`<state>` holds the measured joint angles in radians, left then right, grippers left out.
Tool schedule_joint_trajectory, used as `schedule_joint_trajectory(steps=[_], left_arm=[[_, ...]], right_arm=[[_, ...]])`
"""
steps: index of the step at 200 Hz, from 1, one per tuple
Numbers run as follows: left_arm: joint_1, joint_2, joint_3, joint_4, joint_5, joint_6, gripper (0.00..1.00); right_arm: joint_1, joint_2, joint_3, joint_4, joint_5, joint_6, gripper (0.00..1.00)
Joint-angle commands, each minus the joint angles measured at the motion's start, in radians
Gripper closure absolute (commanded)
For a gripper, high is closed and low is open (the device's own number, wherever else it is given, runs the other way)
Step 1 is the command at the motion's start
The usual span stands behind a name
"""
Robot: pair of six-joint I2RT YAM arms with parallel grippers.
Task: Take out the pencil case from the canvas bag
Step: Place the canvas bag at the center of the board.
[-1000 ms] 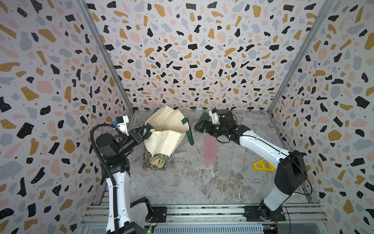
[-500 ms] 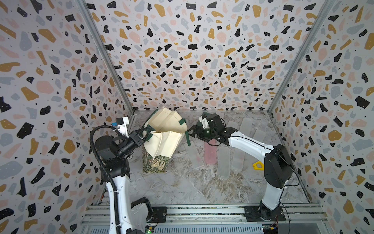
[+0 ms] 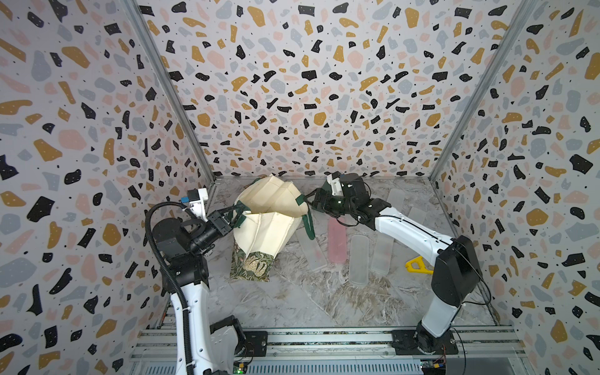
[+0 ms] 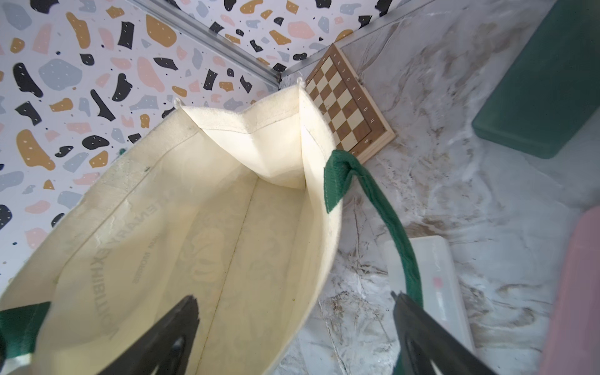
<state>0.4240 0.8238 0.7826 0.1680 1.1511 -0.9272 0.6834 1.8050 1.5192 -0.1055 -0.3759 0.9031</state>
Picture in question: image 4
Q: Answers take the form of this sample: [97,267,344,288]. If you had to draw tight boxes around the wooden chess board box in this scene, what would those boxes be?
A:
[306,45,395,163]

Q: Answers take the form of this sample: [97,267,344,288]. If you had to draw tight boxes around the translucent case with pink mark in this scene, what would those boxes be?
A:
[409,235,475,353]

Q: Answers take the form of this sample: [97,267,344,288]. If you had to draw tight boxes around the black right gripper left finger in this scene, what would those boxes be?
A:
[101,295,200,375]

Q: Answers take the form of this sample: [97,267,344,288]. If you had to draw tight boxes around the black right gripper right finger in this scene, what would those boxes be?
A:
[392,293,495,375]

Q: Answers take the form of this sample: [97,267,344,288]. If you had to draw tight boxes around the cream canvas tote bag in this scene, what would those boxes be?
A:
[1,83,423,374]

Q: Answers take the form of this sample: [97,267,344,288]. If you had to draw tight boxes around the aluminium corner post left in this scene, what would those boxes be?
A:
[131,0,281,91]

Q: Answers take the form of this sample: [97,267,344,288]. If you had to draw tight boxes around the dark green case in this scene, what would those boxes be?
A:
[472,0,599,159]

